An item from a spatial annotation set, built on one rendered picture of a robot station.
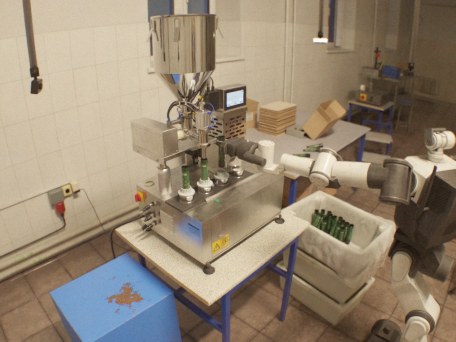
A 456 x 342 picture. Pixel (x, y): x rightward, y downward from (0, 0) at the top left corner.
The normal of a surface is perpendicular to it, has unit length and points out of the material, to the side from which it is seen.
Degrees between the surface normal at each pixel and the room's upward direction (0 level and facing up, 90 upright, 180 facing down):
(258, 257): 0
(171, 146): 90
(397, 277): 90
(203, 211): 0
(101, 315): 0
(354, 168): 39
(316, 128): 90
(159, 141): 90
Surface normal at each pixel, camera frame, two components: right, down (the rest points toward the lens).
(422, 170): -0.62, -0.61
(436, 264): -0.69, 0.31
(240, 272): 0.00, -0.90
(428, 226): -0.97, 0.09
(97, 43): 0.73, 0.29
